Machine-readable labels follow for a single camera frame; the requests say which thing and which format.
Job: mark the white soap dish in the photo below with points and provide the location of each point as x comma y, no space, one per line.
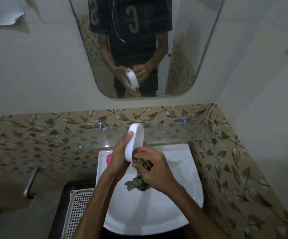
137,136

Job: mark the chrome wall tap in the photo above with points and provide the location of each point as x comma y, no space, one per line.
31,182

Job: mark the person's right forearm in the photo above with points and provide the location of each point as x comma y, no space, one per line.
198,214

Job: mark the pink soap dish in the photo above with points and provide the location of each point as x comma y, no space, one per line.
109,158

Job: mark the rounded wall mirror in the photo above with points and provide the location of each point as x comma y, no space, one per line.
196,34

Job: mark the torn white paper sheet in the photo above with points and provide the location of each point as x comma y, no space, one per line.
2,9

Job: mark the white plastic perforated basket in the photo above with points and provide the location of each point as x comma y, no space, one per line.
78,211

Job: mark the person's right hand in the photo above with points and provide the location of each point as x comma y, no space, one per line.
159,174

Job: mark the person's left forearm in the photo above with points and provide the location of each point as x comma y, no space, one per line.
94,211

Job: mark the clear glass shelf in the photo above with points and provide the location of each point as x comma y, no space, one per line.
173,133

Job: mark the checkered cleaning cloth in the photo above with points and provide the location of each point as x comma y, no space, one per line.
136,184

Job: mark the dark stool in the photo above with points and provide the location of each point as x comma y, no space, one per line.
58,209

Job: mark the person's left hand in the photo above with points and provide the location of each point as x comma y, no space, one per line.
118,159

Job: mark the white wash basin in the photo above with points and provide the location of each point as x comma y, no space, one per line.
146,214

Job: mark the chrome shelf mount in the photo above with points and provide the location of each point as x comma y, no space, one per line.
185,120
101,126

